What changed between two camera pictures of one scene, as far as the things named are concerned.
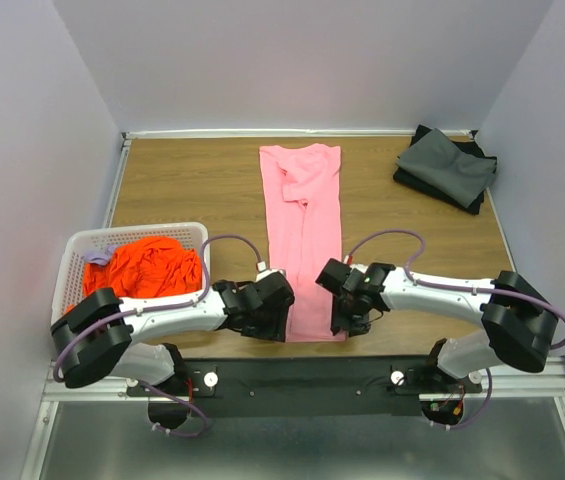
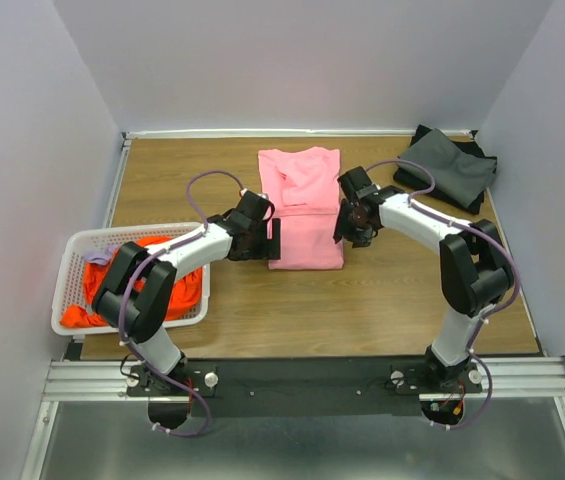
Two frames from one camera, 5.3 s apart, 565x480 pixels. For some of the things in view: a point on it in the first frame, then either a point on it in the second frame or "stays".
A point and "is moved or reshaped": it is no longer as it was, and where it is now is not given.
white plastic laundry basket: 71,276 stays
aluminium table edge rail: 125,136 stays
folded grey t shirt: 438,159 stays
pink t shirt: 302,202 is moved or reshaped
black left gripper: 276,330 -> 268,249
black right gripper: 356,326 -> 361,239
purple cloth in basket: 101,257 stays
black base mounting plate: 308,386 stays
